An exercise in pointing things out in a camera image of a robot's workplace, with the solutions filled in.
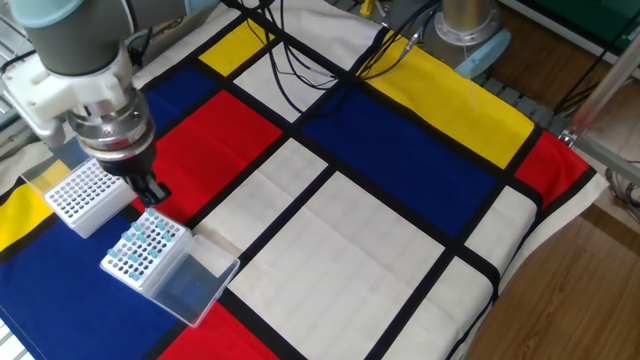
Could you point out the aluminium frame post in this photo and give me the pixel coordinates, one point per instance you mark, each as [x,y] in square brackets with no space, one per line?
[605,86]

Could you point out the Mondrian pattern tablecloth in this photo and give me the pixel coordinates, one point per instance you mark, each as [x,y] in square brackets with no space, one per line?
[375,250]

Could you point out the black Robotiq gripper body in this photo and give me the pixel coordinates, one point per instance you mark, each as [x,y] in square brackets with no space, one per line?
[132,165]

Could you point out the aluminium frame beam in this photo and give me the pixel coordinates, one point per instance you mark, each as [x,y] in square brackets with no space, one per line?
[610,160]

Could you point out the white pipette tip holder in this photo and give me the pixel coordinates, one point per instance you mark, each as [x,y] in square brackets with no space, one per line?
[150,265]
[107,212]

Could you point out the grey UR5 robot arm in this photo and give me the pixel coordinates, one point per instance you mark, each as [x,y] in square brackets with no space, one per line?
[75,40]

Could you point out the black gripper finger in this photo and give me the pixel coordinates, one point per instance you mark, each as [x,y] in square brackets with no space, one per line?
[159,192]
[139,189]

